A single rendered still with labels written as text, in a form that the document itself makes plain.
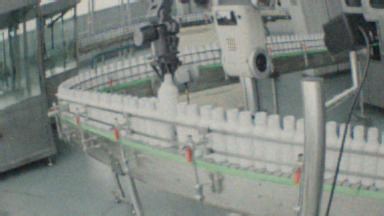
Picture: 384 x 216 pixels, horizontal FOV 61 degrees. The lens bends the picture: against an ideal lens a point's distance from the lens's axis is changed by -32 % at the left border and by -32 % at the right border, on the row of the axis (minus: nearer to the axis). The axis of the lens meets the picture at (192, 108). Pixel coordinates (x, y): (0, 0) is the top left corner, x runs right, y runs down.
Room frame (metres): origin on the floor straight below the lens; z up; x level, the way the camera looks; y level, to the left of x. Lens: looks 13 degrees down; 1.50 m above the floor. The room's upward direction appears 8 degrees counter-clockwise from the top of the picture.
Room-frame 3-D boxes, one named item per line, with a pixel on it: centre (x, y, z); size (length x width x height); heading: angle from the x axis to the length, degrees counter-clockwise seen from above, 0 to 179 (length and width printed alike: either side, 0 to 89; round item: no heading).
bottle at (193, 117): (1.47, 0.00, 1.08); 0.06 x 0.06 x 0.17
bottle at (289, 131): (1.15, -0.26, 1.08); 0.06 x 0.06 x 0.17
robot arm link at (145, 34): (1.54, 0.10, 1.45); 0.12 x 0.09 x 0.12; 129
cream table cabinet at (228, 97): (6.18, -0.18, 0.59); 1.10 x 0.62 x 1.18; 110
